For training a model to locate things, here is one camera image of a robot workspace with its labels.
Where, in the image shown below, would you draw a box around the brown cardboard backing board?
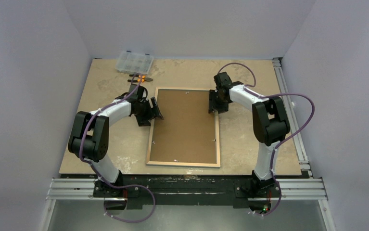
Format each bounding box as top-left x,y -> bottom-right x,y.
149,89 -> 218,165

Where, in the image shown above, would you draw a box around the clear plastic organizer box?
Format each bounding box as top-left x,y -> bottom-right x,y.
115,51 -> 154,74

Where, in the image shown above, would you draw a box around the blue wooden picture frame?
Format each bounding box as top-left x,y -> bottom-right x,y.
145,87 -> 221,168

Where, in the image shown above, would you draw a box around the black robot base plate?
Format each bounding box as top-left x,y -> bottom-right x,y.
92,174 -> 282,211

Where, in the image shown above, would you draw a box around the orange black pliers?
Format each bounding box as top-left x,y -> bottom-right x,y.
127,74 -> 153,83

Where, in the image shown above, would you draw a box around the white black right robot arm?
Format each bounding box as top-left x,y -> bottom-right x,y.
208,72 -> 290,196

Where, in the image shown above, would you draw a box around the aluminium front rail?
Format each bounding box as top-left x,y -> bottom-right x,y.
46,176 -> 327,200

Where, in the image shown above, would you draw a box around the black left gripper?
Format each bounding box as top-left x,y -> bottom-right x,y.
135,98 -> 163,127

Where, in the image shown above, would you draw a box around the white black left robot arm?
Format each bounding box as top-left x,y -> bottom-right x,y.
67,84 -> 163,197

